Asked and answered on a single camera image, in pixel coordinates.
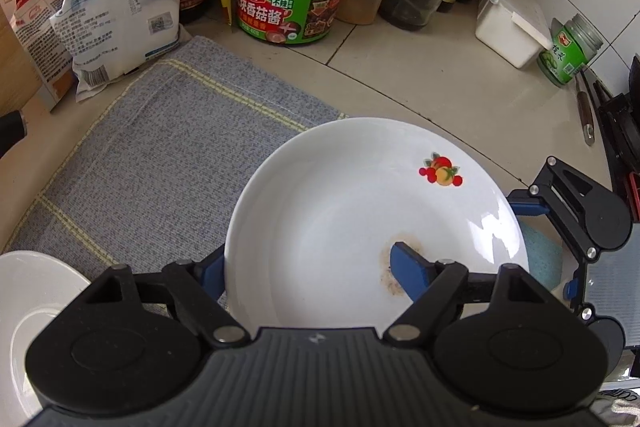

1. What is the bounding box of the white plastic food bag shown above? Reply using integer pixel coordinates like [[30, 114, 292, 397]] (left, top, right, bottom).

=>
[[50, 0, 180, 102]]

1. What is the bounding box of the grey and teal towel mat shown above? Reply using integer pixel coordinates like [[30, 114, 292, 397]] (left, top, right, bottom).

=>
[[0, 34, 564, 308]]

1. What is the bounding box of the white plastic seasoning box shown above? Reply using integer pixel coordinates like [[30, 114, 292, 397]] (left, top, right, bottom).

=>
[[475, 0, 552, 69]]

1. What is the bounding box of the gas stove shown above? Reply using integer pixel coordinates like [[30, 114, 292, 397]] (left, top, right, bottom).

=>
[[593, 53, 639, 222]]

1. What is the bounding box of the red white clipped food bag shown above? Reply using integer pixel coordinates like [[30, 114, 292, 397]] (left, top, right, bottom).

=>
[[8, 0, 74, 109]]

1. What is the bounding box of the bamboo cutting board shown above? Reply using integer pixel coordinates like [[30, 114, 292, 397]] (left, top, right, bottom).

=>
[[0, 13, 40, 115]]

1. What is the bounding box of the large white floral plate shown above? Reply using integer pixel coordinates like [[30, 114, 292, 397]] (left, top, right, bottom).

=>
[[0, 251, 89, 426]]

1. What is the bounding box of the small green label jar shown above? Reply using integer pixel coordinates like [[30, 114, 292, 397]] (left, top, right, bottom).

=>
[[537, 14, 603, 87]]

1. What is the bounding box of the steel kitchen knife black handle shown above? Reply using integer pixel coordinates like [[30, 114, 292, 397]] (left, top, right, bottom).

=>
[[0, 110, 27, 157]]

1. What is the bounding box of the white plate with brown stain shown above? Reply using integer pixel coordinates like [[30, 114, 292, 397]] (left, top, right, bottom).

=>
[[224, 118, 527, 332]]

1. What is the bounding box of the brown handled utensil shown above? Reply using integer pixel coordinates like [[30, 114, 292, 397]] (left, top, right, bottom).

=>
[[575, 72, 596, 146]]

